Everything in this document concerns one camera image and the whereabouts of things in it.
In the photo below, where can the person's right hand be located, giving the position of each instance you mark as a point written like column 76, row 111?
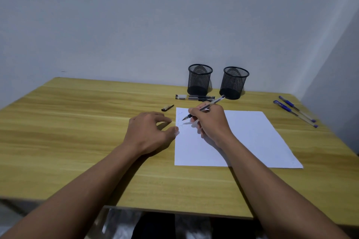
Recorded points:
column 214, row 124

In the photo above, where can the person's left hand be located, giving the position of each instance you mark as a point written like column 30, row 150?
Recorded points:
column 145, row 135

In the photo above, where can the black pen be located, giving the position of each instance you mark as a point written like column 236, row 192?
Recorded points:
column 193, row 99
column 214, row 102
column 190, row 96

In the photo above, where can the white paper sheet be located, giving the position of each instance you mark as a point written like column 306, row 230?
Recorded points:
column 252, row 140

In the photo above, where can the black mesh pen cup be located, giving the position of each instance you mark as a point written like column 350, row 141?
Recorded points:
column 199, row 82
column 234, row 84

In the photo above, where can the blue pen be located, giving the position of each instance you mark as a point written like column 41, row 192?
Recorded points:
column 282, row 105
column 287, row 102

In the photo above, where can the person's right forearm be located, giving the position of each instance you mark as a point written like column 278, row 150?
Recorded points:
column 275, row 191

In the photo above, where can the person's left forearm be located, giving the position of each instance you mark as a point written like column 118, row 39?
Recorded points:
column 75, row 191

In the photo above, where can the person's left leg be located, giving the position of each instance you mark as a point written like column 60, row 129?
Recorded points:
column 154, row 227

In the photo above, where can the person's leg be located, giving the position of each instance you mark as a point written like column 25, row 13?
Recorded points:
column 235, row 229
column 154, row 227

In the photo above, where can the person's right leg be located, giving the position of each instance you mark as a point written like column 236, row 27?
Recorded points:
column 235, row 229

